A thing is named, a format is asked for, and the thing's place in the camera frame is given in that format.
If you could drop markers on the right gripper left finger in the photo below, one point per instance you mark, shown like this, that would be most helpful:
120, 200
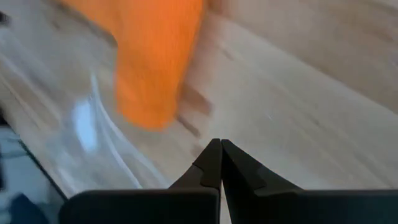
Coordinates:
186, 205

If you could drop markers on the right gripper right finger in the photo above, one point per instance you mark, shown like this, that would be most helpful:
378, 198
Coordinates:
264, 205

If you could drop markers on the clear plastic container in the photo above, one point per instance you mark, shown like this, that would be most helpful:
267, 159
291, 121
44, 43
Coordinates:
77, 124

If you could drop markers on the orange bandage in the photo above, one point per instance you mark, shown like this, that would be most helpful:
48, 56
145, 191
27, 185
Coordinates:
149, 62

